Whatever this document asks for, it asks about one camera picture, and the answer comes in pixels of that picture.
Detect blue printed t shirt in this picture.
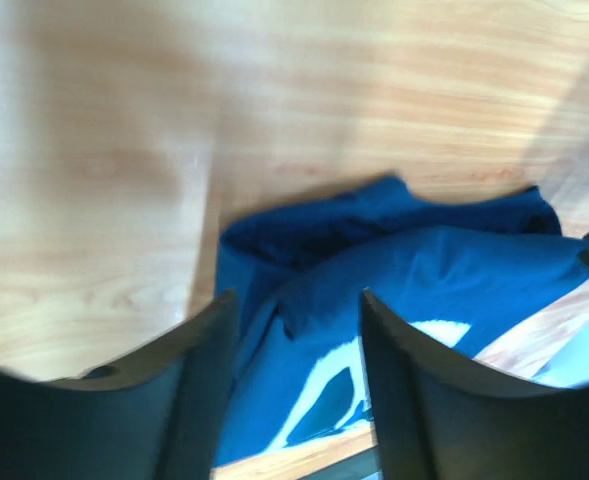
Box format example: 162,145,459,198
215,176,589,466

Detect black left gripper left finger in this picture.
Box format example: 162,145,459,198
0,291,238,479

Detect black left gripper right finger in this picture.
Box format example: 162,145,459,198
361,292,589,479

